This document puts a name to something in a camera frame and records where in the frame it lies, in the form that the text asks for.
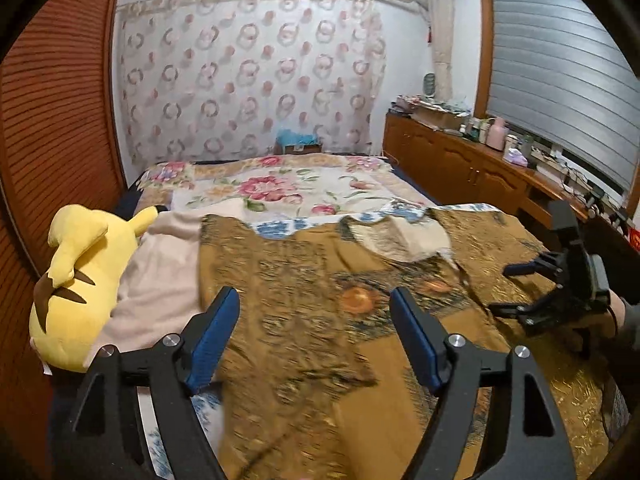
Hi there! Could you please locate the lilac pouch on sideboard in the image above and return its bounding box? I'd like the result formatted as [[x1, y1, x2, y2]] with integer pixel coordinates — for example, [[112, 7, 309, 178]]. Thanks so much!
[[503, 148, 528, 168]]

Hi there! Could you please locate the blue floral white sheet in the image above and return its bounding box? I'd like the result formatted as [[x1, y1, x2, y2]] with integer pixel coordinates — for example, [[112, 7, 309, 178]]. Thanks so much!
[[139, 200, 502, 479]]

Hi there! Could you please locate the cardboard box on sideboard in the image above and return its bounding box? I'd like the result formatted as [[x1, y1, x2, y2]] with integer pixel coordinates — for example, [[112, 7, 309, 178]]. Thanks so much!
[[410, 104, 470, 130]]

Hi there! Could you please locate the long wooden sideboard cabinet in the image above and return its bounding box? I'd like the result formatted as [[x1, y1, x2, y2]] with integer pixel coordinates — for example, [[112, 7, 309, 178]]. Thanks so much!
[[383, 113, 637, 255]]

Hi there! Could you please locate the cream lace side curtain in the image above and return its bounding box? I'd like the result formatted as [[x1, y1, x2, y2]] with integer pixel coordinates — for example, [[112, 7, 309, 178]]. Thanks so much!
[[427, 0, 454, 101]]

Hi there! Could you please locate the floral bed blanket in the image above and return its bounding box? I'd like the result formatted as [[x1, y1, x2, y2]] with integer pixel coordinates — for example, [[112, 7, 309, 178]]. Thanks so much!
[[136, 153, 434, 221]]

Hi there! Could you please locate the grey window blind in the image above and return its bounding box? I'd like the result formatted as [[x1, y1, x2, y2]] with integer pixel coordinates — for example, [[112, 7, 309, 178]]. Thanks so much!
[[487, 0, 639, 191]]

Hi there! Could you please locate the pink circle patterned curtain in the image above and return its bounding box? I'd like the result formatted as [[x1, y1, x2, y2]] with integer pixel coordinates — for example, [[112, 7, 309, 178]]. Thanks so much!
[[116, 0, 386, 169]]

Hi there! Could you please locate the person's right hand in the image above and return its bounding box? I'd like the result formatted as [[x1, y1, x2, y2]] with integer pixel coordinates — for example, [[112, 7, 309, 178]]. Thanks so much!
[[610, 290, 626, 333]]

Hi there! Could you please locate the gold patterned garment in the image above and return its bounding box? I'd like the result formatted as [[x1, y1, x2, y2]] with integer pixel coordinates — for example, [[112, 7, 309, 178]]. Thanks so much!
[[197, 206, 612, 480]]

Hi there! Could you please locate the small grey desk fan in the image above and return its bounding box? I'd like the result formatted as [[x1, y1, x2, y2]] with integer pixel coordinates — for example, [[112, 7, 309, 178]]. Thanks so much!
[[422, 73, 436, 99]]

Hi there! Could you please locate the pink thermos bottle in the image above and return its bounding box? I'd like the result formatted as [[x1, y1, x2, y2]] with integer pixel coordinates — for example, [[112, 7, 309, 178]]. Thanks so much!
[[485, 117, 509, 152]]

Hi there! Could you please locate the brown box with teal cloth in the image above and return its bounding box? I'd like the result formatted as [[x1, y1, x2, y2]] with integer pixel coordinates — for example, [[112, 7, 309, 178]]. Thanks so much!
[[273, 129, 322, 155]]

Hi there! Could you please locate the yellow Pikachu plush toy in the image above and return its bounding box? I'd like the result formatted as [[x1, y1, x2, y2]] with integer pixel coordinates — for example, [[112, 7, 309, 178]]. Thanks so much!
[[29, 204, 160, 373]]

